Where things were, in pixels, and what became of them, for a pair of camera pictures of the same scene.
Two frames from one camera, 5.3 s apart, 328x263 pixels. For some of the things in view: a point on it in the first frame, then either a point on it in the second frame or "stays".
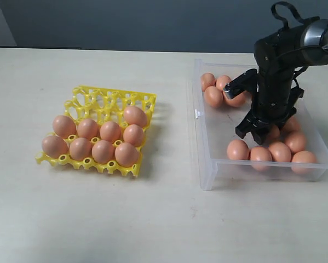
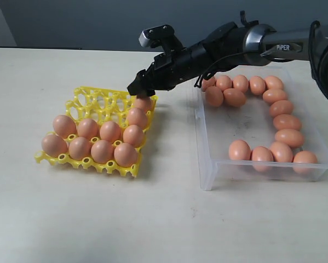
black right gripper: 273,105 → 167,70
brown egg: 87,128 stays
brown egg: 54,146 stays
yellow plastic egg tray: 101,129 stays
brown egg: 103,151 stays
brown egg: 274,131 → 143,102
